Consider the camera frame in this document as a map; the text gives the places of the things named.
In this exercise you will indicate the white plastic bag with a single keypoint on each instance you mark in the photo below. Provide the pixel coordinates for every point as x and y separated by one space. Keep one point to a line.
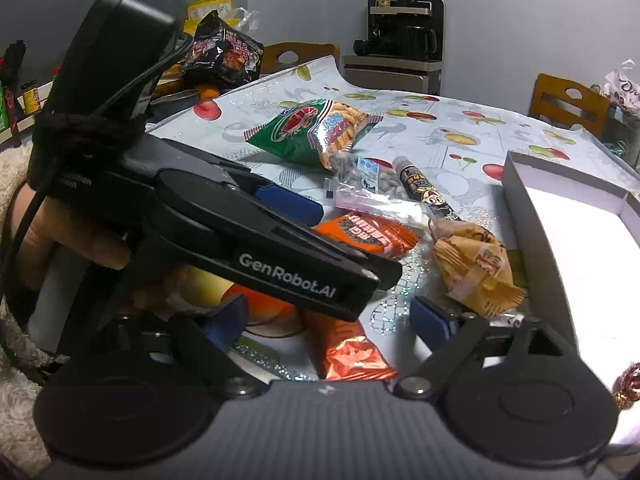
624 85

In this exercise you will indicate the wooden chair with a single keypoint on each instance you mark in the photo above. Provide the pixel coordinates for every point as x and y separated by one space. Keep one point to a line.
570 102
302 52

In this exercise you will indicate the black kettle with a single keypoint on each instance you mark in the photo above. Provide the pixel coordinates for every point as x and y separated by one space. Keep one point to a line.
421 41

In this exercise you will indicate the black noodle bag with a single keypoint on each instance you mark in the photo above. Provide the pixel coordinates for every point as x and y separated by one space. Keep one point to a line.
220 55

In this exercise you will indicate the black candy tube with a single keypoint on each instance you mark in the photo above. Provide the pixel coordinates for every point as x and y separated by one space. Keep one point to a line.
420 187

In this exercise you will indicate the person's left hand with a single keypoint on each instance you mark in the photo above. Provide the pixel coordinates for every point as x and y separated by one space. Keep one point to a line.
70 242

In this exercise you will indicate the yellow bag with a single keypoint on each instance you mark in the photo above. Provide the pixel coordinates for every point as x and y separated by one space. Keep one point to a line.
210 10

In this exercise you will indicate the grey cabinet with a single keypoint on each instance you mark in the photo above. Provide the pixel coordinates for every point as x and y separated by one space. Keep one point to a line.
390 76

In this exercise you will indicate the orange foil packet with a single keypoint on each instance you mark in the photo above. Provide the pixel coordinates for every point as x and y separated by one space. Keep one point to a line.
350 350

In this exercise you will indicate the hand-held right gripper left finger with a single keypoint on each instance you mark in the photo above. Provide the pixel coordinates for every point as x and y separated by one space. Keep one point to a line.
229 321

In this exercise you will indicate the tan wrapped pastry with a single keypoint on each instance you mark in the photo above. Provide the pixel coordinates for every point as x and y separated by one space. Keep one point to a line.
475 265

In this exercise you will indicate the yellow orange packet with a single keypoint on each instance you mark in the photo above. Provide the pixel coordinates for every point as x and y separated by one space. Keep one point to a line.
262 306

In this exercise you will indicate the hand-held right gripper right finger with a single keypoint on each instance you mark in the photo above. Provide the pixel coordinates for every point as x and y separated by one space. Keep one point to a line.
431 321

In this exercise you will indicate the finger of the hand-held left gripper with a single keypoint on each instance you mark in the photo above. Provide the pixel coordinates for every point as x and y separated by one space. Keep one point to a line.
375 272
291 203

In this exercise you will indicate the black tea machine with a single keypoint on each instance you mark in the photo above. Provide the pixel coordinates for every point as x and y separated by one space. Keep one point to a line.
390 20

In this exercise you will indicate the metal rack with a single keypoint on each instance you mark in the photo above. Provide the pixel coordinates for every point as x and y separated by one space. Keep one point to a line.
622 132

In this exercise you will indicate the fruit print tablecloth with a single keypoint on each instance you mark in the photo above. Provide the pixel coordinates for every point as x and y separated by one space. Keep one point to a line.
450 110

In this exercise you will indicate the orange fruit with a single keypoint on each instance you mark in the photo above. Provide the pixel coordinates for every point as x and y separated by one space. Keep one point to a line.
208 93

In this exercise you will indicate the clear melon seed packet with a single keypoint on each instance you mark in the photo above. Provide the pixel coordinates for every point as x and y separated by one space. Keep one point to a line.
362 176

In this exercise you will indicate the grey cardboard box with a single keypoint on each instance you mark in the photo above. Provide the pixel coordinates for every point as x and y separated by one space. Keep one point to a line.
580 260

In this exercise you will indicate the orange snack packet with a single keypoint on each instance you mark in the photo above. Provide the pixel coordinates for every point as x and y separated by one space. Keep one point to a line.
372 240

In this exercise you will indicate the green shrimp cracker bag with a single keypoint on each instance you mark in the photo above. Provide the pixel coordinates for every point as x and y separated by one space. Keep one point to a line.
305 132

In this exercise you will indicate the yellow tin can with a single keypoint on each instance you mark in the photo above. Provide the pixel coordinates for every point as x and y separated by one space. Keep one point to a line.
31 98

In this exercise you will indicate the person's left forearm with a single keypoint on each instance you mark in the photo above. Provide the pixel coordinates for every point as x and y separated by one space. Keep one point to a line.
15 405

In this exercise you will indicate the clear plastic bag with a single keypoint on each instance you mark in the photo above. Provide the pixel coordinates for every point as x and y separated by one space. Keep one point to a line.
246 20

